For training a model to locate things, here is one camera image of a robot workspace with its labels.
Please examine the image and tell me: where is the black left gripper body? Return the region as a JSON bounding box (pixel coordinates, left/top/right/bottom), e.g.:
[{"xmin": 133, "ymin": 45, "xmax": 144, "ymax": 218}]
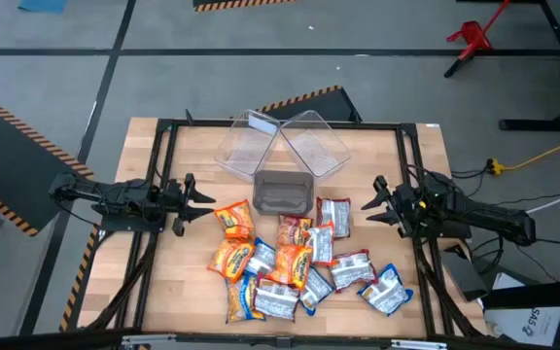
[{"xmin": 162, "ymin": 173, "xmax": 198, "ymax": 238}]

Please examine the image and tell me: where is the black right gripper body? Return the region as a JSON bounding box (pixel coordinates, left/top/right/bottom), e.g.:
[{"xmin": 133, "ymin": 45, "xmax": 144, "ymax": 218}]
[{"xmin": 372, "ymin": 175, "xmax": 425, "ymax": 239}]

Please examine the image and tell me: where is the orange Maruchan ramen packet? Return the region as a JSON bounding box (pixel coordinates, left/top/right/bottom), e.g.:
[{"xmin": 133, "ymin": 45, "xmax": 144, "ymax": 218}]
[
  {"xmin": 206, "ymin": 237, "xmax": 256, "ymax": 284},
  {"xmin": 213, "ymin": 198, "xmax": 256, "ymax": 240},
  {"xmin": 265, "ymin": 242, "xmax": 314, "ymax": 292}
]

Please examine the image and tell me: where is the grey plastic bin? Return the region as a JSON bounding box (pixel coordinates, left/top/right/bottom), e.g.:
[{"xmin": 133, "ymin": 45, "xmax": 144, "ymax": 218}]
[{"xmin": 252, "ymin": 169, "xmax": 316, "ymax": 217}]

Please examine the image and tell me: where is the black flat box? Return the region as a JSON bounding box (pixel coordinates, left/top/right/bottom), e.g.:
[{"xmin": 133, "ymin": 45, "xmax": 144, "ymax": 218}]
[{"xmin": 438, "ymin": 242, "xmax": 490, "ymax": 302}]

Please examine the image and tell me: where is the black hazard striped floor mat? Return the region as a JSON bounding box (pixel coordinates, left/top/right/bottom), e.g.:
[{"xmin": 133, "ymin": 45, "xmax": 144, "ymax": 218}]
[
  {"xmin": 192, "ymin": 0, "xmax": 300, "ymax": 14},
  {"xmin": 255, "ymin": 85, "xmax": 363, "ymax": 123},
  {"xmin": 0, "ymin": 85, "xmax": 95, "ymax": 238}
]

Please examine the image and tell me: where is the hazard striped floor strip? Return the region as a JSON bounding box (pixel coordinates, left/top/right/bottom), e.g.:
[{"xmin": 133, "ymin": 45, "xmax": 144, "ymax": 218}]
[{"xmin": 58, "ymin": 223, "xmax": 101, "ymax": 334}]

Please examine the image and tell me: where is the black metal beam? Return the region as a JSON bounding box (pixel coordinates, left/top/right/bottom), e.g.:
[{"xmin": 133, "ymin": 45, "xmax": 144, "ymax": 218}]
[{"xmin": 481, "ymin": 277, "xmax": 560, "ymax": 310}]

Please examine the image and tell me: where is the white printed box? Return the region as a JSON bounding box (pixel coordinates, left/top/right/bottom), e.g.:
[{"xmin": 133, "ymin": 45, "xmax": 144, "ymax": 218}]
[{"xmin": 482, "ymin": 271, "xmax": 560, "ymax": 347}]

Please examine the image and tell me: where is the red metal clamp stand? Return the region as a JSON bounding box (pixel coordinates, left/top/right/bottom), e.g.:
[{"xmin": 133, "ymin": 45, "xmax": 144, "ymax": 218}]
[{"xmin": 444, "ymin": 0, "xmax": 512, "ymax": 62}]

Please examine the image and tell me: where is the black metal stand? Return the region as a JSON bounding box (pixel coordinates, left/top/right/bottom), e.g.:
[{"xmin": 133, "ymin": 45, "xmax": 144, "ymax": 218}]
[{"xmin": 442, "ymin": 0, "xmax": 560, "ymax": 133}]

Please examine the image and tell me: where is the blue floor mat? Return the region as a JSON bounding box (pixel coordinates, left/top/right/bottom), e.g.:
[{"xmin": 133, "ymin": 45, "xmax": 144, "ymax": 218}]
[{"xmin": 17, "ymin": 0, "xmax": 70, "ymax": 15}]

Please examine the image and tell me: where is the black aluminium frame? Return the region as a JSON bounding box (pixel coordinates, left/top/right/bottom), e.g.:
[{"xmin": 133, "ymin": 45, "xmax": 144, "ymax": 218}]
[{"xmin": 78, "ymin": 109, "xmax": 488, "ymax": 341}]

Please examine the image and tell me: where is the yellow extension cord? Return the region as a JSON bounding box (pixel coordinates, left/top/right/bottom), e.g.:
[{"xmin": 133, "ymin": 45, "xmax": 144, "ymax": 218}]
[{"xmin": 486, "ymin": 131, "xmax": 560, "ymax": 176}]

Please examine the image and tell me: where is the silver metal bracket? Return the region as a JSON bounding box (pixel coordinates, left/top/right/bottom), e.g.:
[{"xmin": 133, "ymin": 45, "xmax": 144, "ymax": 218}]
[
  {"xmin": 122, "ymin": 332, "xmax": 177, "ymax": 347},
  {"xmin": 390, "ymin": 338, "xmax": 449, "ymax": 350}
]

